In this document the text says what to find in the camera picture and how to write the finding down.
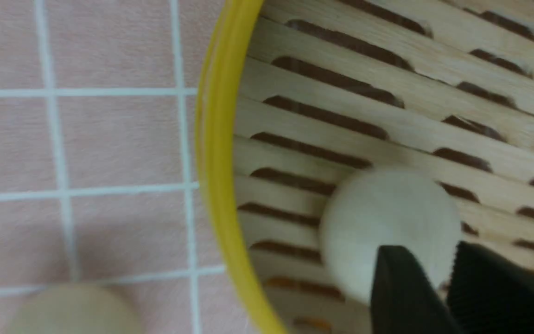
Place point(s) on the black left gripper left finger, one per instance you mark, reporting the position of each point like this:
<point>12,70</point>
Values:
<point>403,300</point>

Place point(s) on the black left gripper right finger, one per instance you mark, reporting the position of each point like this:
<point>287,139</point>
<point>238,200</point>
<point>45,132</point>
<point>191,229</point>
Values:
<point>490,294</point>

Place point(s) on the white bun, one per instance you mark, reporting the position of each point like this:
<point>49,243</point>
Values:
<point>76,308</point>
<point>387,206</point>

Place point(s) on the bamboo steamer tray yellow rim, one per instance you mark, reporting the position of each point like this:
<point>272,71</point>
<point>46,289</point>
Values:
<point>297,95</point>

